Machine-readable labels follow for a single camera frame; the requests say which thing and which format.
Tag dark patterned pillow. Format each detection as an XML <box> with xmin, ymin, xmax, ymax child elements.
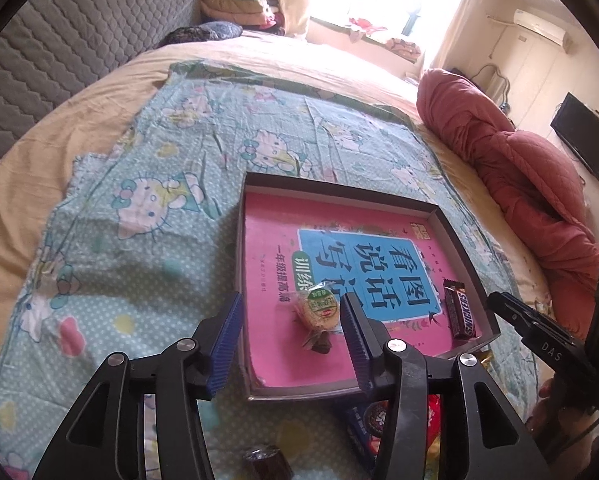
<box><xmin>162</xmin><ymin>21</ymin><xmax>242</xmax><ymax>47</ymax></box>

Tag brown chocolate bar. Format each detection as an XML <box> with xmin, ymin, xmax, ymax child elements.
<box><xmin>442</xmin><ymin>277</ymin><xmax>480</xmax><ymax>342</ymax></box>

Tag stack of folded clothes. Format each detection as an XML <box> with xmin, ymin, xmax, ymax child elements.
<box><xmin>199</xmin><ymin>0</ymin><xmax>287</xmax><ymax>36</ymax></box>

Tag black television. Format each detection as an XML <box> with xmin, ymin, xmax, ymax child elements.
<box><xmin>550</xmin><ymin>92</ymin><xmax>599</xmax><ymax>181</ymax></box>

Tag red snack packet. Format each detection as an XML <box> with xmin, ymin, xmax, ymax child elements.
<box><xmin>427</xmin><ymin>394</ymin><xmax>447</xmax><ymax>461</ymax></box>

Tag pink book with blue label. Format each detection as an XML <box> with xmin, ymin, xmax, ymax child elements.
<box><xmin>243</xmin><ymin>187</ymin><xmax>480</xmax><ymax>391</ymax></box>

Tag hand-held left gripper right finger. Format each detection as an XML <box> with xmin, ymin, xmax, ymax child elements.
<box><xmin>340</xmin><ymin>292</ymin><xmax>543</xmax><ymax>480</ymax></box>

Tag cat print blanket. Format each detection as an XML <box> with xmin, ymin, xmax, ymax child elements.
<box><xmin>0</xmin><ymin>60</ymin><xmax>545</xmax><ymax>480</ymax></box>

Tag clothes on windowsill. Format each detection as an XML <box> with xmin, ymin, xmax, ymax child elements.
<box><xmin>347</xmin><ymin>16</ymin><xmax>423</xmax><ymax>63</ymax></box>

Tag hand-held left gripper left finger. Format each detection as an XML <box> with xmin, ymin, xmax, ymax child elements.
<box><xmin>32</xmin><ymin>290</ymin><xmax>245</xmax><ymax>480</ymax></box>

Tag dark shallow cardboard box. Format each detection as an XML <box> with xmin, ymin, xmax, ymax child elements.
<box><xmin>234</xmin><ymin>171</ymin><xmax>501</xmax><ymax>402</ymax></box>

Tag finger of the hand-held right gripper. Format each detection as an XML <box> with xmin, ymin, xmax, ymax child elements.
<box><xmin>488</xmin><ymin>291</ymin><xmax>599</xmax><ymax>406</ymax></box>

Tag round cracker packet green label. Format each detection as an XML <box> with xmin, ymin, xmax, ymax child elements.
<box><xmin>292</xmin><ymin>282</ymin><xmax>341</xmax><ymax>343</ymax></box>

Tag white air conditioner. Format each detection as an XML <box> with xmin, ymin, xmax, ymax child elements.
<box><xmin>512</xmin><ymin>8</ymin><xmax>573</xmax><ymax>53</ymax></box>

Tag grey quilted headboard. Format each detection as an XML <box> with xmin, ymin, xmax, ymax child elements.
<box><xmin>0</xmin><ymin>0</ymin><xmax>212</xmax><ymax>181</ymax></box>

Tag blue cookie packet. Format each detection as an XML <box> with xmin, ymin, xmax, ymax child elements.
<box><xmin>334</xmin><ymin>400</ymin><xmax>395</xmax><ymax>471</ymax></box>

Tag pink quilt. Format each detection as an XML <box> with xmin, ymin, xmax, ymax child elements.
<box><xmin>416</xmin><ymin>67</ymin><xmax>599</xmax><ymax>291</ymax></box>

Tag small dark wrapped candy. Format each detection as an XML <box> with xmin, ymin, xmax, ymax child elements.
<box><xmin>302</xmin><ymin>334</ymin><xmax>336</xmax><ymax>357</ymax></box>

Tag person's right hand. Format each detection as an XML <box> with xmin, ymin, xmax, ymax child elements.
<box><xmin>527</xmin><ymin>377</ymin><xmax>599</xmax><ymax>461</ymax></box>

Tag bed with beige sheet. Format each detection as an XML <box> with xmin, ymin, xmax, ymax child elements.
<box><xmin>0</xmin><ymin>27</ymin><xmax>560</xmax><ymax>480</ymax></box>

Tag dark round cookie packet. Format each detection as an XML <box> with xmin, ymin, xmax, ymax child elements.
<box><xmin>242</xmin><ymin>444</ymin><xmax>294</xmax><ymax>480</ymax></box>

